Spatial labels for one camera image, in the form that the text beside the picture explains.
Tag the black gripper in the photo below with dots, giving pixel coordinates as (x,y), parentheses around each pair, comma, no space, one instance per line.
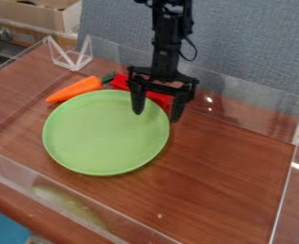
(178,85)

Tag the green round plate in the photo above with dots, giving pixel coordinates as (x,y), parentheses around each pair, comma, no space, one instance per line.
(95,136)

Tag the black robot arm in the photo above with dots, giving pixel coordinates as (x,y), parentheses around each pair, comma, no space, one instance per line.
(173,24)

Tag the red rectangular block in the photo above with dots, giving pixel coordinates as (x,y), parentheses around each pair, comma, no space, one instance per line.
(162,99)

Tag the orange toy carrot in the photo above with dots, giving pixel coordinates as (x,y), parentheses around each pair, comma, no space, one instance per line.
(90,84)

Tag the cardboard box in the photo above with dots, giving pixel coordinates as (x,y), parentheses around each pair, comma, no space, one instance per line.
(57,15)

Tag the wooden shelf unit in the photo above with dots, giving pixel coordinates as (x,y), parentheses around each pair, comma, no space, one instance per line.
(19,36)

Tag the clear acrylic enclosure wall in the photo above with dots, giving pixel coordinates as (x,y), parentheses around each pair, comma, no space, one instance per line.
(222,186)

